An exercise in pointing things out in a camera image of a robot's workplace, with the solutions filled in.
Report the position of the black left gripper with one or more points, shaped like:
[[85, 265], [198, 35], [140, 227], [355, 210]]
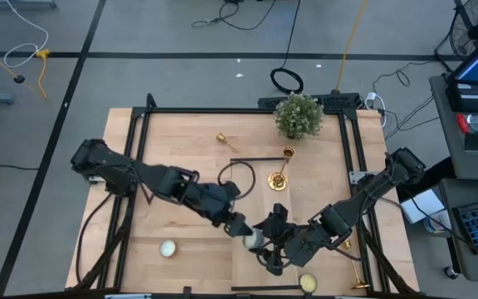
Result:
[[216, 203]]

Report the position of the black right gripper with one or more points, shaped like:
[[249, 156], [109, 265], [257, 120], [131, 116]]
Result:
[[293, 249]]

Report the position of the cream round candle dark rim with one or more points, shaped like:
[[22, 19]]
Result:
[[252, 241]]

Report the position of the gold candlestick holder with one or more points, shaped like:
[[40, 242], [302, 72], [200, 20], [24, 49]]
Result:
[[361, 285], [221, 138], [277, 182]]

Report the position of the white round candle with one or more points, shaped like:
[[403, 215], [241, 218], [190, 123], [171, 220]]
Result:
[[167, 248]]

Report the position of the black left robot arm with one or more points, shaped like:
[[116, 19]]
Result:
[[110, 166]]

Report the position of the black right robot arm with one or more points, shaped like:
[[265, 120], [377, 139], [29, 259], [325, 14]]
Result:
[[372, 191]]

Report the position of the yellow round candle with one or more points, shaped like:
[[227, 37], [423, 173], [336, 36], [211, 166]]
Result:
[[308, 282]]

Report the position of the wooden riser with black legs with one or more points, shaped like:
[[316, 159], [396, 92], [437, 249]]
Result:
[[259, 199]]

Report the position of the green potted plant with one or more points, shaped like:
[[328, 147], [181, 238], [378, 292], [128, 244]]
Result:
[[299, 116]]

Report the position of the black perforated box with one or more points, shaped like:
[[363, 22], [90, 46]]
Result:
[[338, 101]]

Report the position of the white box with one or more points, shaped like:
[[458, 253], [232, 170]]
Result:
[[425, 205]]

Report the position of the white blue cup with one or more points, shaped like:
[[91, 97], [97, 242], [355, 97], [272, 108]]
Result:
[[440, 222]]

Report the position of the white power adapter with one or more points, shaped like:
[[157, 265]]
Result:
[[371, 97]]

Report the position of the grey desk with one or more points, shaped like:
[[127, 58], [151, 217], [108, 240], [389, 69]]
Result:
[[475, 268], [442, 120]]

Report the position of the red tool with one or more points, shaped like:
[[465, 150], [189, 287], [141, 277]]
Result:
[[463, 124]]

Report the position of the black printer box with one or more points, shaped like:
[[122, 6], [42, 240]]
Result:
[[469, 101]]

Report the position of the black round floor plug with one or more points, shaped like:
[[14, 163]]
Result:
[[19, 79]]

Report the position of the black floor fan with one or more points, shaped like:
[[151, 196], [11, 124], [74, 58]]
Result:
[[477, 30]]

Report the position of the grey cart base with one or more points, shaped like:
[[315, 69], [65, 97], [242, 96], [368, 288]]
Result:
[[15, 4]]

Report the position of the silver mounting bracket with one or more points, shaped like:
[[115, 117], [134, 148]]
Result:
[[357, 176], [95, 179]]

